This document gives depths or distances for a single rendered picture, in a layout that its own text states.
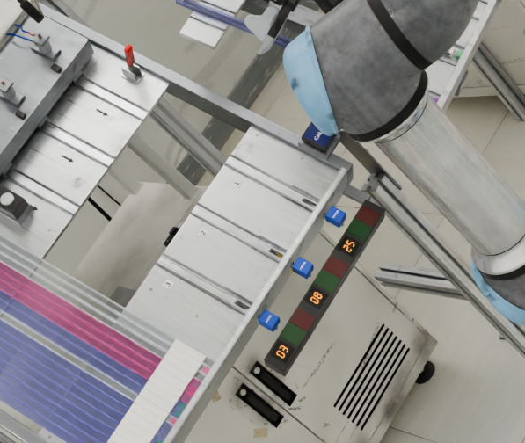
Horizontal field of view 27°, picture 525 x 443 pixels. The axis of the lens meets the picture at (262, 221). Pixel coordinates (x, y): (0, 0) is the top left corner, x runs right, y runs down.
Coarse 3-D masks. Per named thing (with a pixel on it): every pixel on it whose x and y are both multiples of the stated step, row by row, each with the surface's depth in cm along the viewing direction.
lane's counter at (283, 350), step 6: (282, 342) 184; (276, 348) 184; (282, 348) 184; (288, 348) 184; (294, 348) 184; (270, 354) 184; (276, 354) 184; (282, 354) 184; (288, 354) 184; (282, 360) 183
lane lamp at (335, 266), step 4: (332, 256) 190; (328, 260) 190; (332, 260) 190; (336, 260) 189; (340, 260) 189; (328, 264) 189; (332, 264) 189; (336, 264) 189; (340, 264) 189; (344, 264) 189; (324, 268) 189; (328, 268) 189; (332, 268) 189; (336, 268) 189; (340, 268) 189; (344, 268) 189; (332, 272) 189; (336, 272) 189; (340, 272) 189; (336, 276) 188; (340, 276) 188
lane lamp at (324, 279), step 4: (320, 272) 189; (324, 272) 189; (328, 272) 189; (320, 276) 189; (324, 276) 188; (328, 276) 188; (332, 276) 188; (316, 280) 188; (320, 280) 188; (324, 280) 188; (328, 280) 188; (332, 280) 188; (336, 280) 188; (316, 284) 188; (320, 284) 188; (324, 284) 188; (328, 284) 188; (332, 284) 188; (336, 284) 188; (324, 288) 188; (328, 288) 188; (332, 288) 188
